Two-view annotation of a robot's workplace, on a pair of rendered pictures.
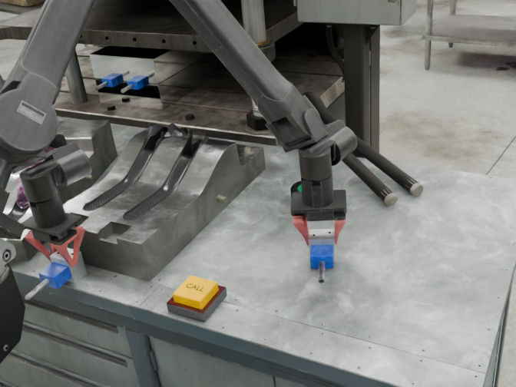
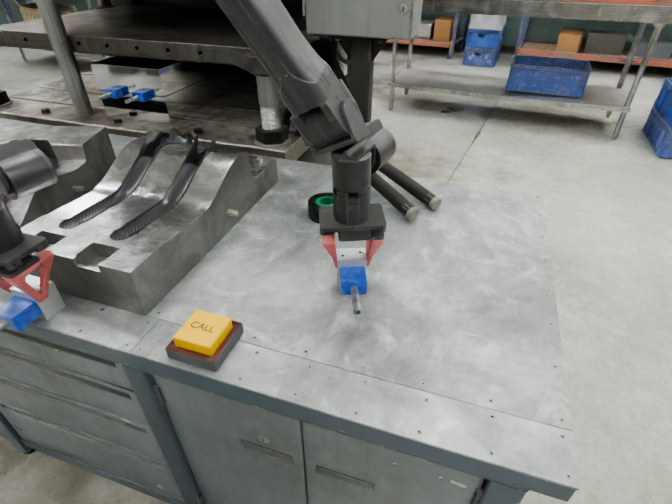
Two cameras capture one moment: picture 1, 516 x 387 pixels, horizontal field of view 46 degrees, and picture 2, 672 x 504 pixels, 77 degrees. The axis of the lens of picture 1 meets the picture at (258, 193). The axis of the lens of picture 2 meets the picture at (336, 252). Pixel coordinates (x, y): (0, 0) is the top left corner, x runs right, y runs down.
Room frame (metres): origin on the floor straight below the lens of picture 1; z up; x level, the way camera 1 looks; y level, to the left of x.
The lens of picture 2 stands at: (0.43, 0.03, 1.28)
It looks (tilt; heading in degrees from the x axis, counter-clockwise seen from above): 36 degrees down; 348
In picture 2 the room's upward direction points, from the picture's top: straight up
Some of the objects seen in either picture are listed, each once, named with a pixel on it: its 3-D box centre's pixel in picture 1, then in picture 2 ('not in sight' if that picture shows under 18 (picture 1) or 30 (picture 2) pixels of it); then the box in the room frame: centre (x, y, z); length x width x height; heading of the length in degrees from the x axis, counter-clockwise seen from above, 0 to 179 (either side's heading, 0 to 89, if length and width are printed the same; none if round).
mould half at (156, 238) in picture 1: (163, 183); (165, 194); (1.25, 0.21, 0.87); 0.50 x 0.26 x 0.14; 149
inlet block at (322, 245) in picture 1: (322, 259); (353, 284); (0.95, -0.11, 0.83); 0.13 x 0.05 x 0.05; 171
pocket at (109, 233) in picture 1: (116, 237); (100, 262); (1.03, 0.29, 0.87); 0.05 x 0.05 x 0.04; 59
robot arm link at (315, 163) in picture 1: (317, 160); (353, 167); (0.99, -0.11, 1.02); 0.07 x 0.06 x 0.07; 138
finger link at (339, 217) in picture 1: (327, 223); (359, 242); (0.98, -0.12, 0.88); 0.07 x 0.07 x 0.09; 81
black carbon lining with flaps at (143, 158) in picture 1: (152, 166); (149, 175); (1.24, 0.23, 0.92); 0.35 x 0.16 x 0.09; 149
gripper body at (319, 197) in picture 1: (317, 190); (351, 205); (0.98, -0.11, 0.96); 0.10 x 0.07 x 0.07; 81
